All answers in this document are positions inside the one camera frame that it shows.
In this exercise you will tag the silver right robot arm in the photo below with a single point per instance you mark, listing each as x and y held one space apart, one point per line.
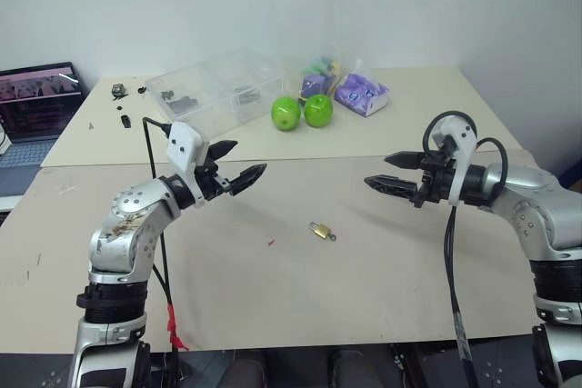
536 197

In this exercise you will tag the clear plastic compartment box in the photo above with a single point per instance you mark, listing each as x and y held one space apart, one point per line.
213 83

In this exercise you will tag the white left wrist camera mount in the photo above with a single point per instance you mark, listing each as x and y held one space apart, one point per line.
183 145

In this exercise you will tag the open laptop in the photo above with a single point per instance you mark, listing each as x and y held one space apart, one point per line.
38 97

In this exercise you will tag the green apple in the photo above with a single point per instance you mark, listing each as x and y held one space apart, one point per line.
285 113
318 111

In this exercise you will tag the clear bag of toys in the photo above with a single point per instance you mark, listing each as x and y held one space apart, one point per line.
318 79

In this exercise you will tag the small brass padlock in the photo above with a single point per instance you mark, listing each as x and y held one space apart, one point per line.
320 230

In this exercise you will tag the small black part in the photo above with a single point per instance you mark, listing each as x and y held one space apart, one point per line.
141 88

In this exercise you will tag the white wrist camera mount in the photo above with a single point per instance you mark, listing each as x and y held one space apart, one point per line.
183 145
464 156

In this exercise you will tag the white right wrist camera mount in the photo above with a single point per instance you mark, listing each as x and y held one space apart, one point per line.
464 156

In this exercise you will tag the purple tissue pack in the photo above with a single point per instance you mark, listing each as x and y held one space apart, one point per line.
361 95

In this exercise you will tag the small dark metal part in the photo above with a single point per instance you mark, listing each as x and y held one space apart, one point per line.
118 91

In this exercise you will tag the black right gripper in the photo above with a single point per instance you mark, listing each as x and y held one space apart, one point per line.
436 179

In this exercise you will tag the blue object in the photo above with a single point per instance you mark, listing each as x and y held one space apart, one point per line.
574 174

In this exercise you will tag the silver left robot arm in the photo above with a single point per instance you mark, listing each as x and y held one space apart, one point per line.
132 206

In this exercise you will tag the small black clip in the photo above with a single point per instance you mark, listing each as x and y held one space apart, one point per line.
126 121

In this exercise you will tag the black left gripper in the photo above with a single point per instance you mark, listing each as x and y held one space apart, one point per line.
210 183

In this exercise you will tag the black parts in box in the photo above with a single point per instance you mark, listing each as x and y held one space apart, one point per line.
182 101
249 93

